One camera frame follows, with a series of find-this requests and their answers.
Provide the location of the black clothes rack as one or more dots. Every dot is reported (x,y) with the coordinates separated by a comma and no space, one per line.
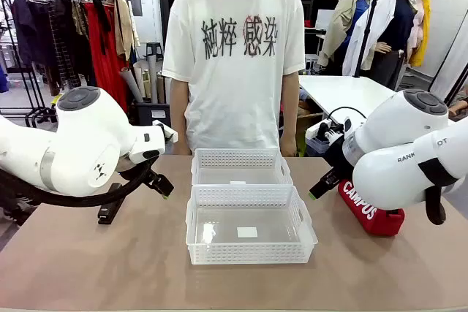
(120,16)

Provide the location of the large white plastic basket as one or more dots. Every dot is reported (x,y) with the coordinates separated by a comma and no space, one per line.
(248,253)

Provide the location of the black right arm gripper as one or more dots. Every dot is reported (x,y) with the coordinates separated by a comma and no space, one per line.
(338,160)

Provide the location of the white sticker in large basket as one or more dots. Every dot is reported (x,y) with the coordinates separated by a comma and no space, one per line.
(247,232)

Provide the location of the red dress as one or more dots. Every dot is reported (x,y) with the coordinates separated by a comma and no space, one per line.
(104,56)

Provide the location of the person in white t-shirt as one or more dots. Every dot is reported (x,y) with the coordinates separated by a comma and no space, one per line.
(234,89)

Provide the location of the grey storage box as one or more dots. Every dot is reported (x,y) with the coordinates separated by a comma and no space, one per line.
(150,114)

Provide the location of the black stapler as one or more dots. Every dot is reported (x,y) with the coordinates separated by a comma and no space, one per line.
(108,213)

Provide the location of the person's left hand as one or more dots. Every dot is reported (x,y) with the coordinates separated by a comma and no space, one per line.
(289,147)

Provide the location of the yellow garment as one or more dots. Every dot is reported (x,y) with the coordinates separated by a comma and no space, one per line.
(422,34)

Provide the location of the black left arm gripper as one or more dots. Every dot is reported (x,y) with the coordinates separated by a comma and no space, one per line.
(133,170)

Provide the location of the person's right hand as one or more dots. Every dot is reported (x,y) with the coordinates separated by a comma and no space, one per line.
(181,148)

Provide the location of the grey cardboard tube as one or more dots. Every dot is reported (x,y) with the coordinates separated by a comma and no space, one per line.
(131,83)

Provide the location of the beige hanging garment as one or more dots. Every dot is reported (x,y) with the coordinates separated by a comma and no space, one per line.
(126,27)

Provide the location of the person's left forearm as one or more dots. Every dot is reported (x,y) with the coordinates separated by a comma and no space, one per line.
(290,107)

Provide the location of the mannequin with white coat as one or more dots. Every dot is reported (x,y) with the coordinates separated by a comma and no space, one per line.
(395,30)

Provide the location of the cream cardboard tube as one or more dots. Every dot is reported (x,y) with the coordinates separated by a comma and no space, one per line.
(140,78)

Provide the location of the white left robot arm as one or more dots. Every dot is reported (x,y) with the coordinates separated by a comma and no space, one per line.
(84,133)

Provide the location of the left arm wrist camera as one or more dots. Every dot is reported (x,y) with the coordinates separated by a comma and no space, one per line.
(166,132)

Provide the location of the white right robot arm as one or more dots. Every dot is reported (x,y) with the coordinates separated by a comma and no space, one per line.
(391,177)

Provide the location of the brown cardboard box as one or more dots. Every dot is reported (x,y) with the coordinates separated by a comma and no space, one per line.
(307,122)

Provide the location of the black hanging garment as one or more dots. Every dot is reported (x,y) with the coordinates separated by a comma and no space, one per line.
(69,52)

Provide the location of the white background table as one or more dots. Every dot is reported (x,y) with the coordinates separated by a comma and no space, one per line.
(340,93)

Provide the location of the black plastic stool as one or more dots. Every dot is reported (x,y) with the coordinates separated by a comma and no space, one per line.
(154,52)

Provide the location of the black stand pole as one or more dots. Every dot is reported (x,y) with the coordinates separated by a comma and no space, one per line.
(367,34)

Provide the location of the small white plastic basket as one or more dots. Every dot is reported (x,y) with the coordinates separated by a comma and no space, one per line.
(241,160)

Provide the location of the red CAMPUS pencil case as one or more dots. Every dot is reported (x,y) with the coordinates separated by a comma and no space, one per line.
(380,222)

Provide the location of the dark purple coat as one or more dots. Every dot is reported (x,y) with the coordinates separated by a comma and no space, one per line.
(31,30)

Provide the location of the person's right forearm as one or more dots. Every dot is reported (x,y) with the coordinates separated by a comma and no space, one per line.
(180,114)

